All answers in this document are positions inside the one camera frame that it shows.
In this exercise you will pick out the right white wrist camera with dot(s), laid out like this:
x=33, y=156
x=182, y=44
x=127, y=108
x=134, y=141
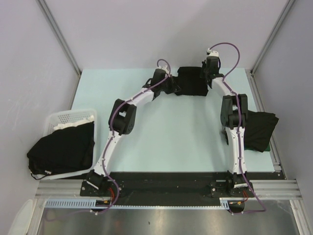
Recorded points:
x=211, y=52

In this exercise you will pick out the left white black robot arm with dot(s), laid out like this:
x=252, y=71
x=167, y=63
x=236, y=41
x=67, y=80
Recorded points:
x=122, y=120

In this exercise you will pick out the left aluminium corner post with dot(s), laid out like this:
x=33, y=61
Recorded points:
x=47, y=13

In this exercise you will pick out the black folded shirt on stack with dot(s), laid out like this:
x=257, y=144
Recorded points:
x=259, y=129

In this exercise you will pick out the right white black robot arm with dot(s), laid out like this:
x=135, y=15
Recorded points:
x=234, y=111

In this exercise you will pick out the right aluminium side rail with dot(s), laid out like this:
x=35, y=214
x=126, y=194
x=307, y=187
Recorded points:
x=275, y=160

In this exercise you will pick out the right aluminium corner post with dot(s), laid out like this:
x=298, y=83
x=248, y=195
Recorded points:
x=282, y=16

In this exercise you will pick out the grey folded shirt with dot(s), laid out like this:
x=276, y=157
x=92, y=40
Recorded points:
x=224, y=133

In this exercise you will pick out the white plastic laundry basket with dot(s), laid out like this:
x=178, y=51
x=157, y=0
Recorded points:
x=65, y=117

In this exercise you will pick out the black t shirt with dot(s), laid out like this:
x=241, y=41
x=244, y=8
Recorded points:
x=190, y=82

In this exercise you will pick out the white cloth in basket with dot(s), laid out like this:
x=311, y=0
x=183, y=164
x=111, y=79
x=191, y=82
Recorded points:
x=74, y=124

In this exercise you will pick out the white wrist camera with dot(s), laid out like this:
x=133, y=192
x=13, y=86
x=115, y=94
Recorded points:
x=211, y=52
x=164, y=68

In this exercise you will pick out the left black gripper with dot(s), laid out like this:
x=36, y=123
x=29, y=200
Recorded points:
x=174, y=87

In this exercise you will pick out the green folded shirt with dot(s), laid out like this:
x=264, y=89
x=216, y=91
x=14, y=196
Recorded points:
x=267, y=149

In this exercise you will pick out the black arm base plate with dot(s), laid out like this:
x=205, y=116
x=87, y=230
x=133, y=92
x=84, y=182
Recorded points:
x=184, y=189

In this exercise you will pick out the aluminium corner post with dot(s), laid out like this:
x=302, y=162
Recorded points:
x=282, y=16
x=47, y=13

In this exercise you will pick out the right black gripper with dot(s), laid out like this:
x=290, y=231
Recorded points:
x=204, y=64

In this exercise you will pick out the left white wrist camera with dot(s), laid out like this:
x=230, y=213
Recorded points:
x=164, y=68

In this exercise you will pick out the aluminium frame rail front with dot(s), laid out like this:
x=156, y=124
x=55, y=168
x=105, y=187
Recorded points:
x=264, y=189

